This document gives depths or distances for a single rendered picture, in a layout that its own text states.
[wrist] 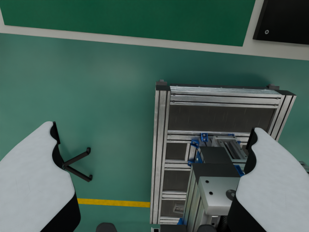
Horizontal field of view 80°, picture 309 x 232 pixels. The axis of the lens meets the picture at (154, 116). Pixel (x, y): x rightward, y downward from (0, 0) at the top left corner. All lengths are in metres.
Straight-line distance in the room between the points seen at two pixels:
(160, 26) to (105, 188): 1.68
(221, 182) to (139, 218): 1.80
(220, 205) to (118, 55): 1.07
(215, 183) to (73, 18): 0.54
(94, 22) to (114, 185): 1.59
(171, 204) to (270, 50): 1.44
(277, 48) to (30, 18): 0.64
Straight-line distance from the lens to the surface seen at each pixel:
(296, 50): 0.65
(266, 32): 0.57
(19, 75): 1.60
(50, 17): 0.58
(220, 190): 0.51
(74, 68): 1.41
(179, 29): 0.52
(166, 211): 1.83
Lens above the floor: 1.27
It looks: 63 degrees down
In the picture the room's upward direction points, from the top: 179 degrees clockwise
